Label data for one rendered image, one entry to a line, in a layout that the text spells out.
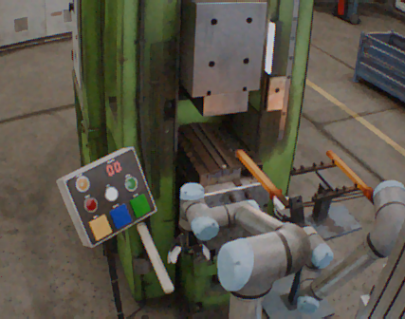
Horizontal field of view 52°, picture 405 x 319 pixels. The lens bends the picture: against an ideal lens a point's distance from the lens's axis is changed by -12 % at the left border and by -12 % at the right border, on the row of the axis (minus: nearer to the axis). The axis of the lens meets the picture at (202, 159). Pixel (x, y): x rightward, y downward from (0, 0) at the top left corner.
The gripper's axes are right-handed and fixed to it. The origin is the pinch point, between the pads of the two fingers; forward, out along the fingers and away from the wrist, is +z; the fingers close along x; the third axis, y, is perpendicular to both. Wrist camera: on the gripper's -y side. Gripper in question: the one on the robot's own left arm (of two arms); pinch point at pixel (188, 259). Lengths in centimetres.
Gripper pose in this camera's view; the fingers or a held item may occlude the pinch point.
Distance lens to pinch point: 171.2
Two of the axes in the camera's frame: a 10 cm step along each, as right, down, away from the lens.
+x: 9.8, -0.7, 1.8
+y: 1.9, 5.5, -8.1
